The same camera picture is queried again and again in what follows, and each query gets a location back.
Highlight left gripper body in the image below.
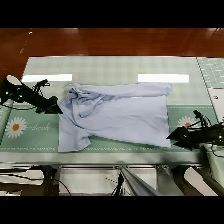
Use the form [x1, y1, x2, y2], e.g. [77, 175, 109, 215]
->
[35, 95, 60, 115]

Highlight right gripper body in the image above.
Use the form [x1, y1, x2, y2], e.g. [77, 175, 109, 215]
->
[181, 129, 205, 150]

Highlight light blue T-shirt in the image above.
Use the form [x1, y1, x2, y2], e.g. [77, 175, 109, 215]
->
[57, 82, 173, 153]

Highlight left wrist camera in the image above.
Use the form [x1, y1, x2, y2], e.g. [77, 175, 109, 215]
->
[32, 78, 52, 97]

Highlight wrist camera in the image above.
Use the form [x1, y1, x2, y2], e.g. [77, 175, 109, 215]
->
[192, 109, 210, 129]
[32, 78, 52, 97]

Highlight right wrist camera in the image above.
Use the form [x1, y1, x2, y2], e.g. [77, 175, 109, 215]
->
[192, 109, 210, 129]

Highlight silver frame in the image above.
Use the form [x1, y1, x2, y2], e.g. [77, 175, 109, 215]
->
[0, 161, 224, 197]

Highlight black cable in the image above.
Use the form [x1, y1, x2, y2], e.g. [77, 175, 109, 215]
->
[52, 177, 73, 197]
[110, 172, 126, 197]

